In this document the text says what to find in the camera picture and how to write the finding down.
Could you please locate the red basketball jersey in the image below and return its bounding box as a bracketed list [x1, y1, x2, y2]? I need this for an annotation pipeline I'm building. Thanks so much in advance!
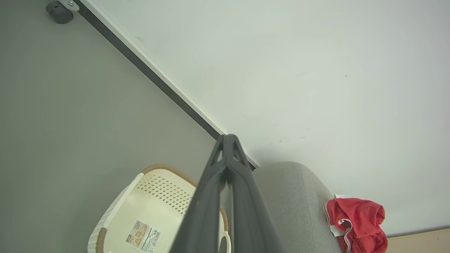
[323, 194, 388, 253]

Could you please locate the black caster wheel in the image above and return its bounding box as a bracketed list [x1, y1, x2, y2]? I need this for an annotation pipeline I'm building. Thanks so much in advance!
[46, 1, 75, 24]

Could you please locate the dark baseboard strip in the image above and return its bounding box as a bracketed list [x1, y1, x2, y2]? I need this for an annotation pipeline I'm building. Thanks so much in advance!
[72, 0, 260, 170]

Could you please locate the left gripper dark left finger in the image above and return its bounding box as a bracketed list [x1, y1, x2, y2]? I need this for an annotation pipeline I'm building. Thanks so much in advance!
[169, 135, 230, 253]

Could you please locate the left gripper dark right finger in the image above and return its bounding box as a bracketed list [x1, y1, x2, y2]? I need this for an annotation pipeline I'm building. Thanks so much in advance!
[228, 135, 284, 253]

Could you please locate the cream perforated laundry basket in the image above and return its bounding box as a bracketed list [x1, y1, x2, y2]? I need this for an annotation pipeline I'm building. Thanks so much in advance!
[87, 164, 232, 253]

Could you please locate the basket product label sticker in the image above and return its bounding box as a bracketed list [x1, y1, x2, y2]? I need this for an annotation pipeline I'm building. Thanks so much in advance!
[126, 220, 162, 253]

